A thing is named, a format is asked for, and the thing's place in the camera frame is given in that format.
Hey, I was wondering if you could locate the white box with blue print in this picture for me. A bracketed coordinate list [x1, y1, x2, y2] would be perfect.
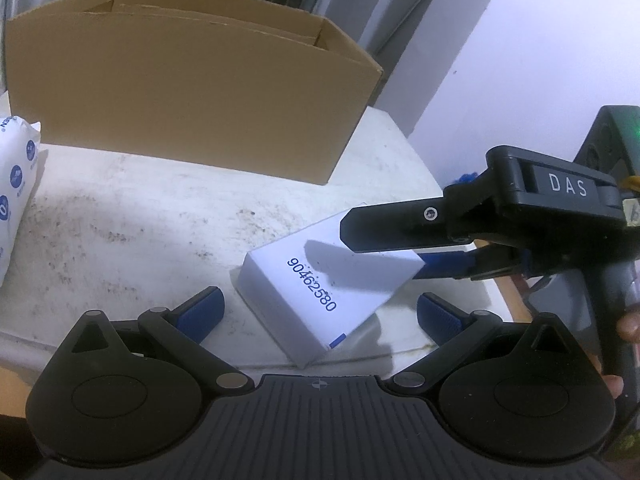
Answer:
[236, 207, 427, 367]

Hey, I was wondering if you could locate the person's right hand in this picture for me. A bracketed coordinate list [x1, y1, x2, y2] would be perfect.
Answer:
[602, 310, 640, 402]

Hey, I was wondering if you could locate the brown cardboard box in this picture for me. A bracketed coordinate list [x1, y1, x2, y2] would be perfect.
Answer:
[4, 0, 385, 186]

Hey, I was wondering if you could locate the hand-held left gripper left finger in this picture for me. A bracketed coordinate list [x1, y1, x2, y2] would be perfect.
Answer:
[52, 286, 249, 394]

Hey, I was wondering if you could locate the white packet with blue dots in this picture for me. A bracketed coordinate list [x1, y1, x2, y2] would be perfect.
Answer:
[0, 112, 43, 288]

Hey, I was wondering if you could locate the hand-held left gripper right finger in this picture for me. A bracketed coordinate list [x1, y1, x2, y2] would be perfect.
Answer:
[416, 291, 589, 392]

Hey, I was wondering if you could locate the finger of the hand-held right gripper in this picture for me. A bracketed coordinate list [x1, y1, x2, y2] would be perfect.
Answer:
[414, 243, 532, 282]
[339, 197, 482, 256]

